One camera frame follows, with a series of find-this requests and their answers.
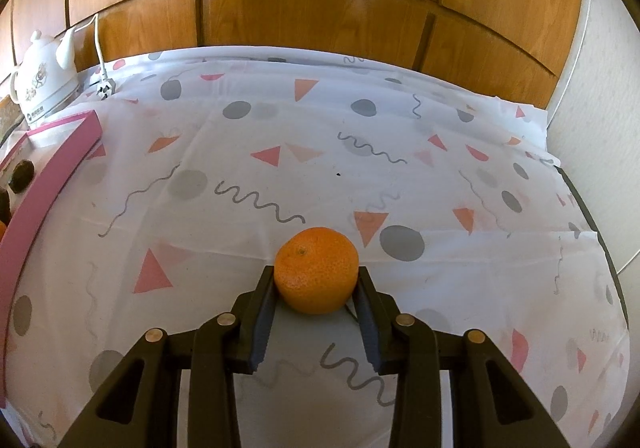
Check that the pink-rimmed box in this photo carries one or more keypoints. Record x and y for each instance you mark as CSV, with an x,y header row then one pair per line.
x,y
50,167

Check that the dark avocado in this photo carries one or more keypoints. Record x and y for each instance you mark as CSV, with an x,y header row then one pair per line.
x,y
3,205

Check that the dark round fruit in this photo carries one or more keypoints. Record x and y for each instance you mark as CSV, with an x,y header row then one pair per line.
x,y
22,176

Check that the white ceramic electric kettle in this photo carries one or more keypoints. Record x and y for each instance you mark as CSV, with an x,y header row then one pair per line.
x,y
42,77

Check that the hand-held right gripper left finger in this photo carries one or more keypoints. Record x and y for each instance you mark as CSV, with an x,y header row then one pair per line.
x,y
265,318

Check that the white power plug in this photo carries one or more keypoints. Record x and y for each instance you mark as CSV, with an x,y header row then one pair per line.
x,y
105,87

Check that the orange mandarin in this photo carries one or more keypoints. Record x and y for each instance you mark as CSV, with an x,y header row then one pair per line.
x,y
317,270
2,230

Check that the white patterned tablecloth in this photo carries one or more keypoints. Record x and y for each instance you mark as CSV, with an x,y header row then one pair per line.
x,y
300,127

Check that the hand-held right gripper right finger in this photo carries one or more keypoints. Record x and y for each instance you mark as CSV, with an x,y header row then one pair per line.
x,y
367,323

